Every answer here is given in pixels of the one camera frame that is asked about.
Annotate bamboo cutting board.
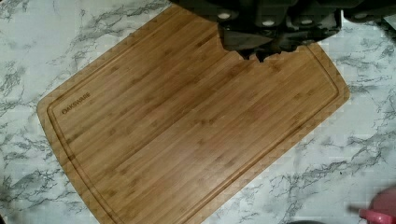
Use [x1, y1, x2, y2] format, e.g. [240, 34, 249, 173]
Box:
[37, 6, 349, 224]

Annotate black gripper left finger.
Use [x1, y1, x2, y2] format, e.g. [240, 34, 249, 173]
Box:
[218, 26, 272, 60]

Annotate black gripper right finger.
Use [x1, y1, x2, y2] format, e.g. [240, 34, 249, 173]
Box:
[255, 40, 312, 63]

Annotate pink plastic object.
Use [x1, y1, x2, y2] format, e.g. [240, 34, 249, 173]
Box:
[359, 187, 396, 224]

